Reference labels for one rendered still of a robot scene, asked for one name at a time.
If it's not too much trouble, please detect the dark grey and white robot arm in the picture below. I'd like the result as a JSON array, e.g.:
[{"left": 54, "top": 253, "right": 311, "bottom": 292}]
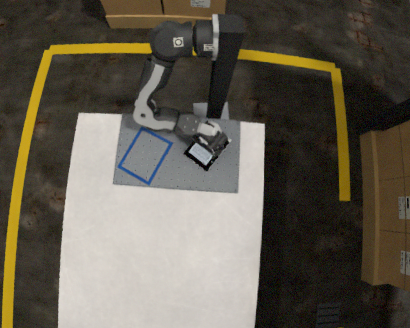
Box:
[{"left": 133, "top": 14, "right": 222, "bottom": 145}]

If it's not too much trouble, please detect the blue rectangular tape outline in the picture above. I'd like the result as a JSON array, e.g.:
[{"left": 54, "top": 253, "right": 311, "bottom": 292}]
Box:
[{"left": 118, "top": 127, "right": 173, "bottom": 185}]

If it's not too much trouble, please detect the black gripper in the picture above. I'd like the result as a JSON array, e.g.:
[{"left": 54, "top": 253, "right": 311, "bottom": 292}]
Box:
[{"left": 192, "top": 131, "right": 228, "bottom": 159}]

